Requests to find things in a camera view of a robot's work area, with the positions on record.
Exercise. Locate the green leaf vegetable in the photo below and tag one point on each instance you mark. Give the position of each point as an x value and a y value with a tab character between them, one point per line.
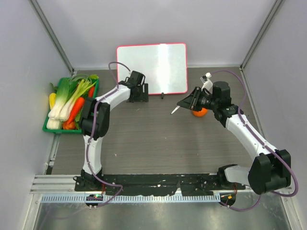
76	121

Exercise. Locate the green white bok choy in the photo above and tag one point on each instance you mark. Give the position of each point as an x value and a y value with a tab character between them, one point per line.
61	97

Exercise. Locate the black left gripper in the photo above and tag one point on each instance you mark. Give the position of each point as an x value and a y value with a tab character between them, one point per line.
144	97

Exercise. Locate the orange toy carrot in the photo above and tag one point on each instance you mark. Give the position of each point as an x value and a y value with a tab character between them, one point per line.
76	108

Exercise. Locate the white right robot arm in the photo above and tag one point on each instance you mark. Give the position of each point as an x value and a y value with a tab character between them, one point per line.
270	168

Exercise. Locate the yellow toy pepper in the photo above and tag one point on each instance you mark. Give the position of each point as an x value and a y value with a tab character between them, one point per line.
52	100

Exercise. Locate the green white leek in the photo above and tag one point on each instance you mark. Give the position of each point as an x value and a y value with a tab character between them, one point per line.
83	86

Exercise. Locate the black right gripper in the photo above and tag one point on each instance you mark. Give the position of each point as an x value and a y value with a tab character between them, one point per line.
191	102

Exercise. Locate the red toy chili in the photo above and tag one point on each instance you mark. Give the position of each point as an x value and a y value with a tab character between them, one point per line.
91	92

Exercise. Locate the green plastic tray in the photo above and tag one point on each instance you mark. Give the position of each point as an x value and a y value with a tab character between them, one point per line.
55	125

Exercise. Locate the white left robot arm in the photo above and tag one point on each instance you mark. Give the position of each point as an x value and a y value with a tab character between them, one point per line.
94	123

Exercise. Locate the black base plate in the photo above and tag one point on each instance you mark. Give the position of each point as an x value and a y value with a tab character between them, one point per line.
191	184

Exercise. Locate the orange tangerine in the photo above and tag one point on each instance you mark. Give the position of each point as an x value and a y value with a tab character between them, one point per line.
200	113

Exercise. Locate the white slotted cable duct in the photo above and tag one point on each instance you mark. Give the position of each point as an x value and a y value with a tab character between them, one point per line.
96	198

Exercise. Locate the pink framed whiteboard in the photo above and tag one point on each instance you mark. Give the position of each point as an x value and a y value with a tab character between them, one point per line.
164	65

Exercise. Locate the white marker pen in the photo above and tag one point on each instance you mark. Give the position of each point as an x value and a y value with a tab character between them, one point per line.
175	109

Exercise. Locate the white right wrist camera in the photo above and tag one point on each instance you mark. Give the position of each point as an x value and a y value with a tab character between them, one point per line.
206	81

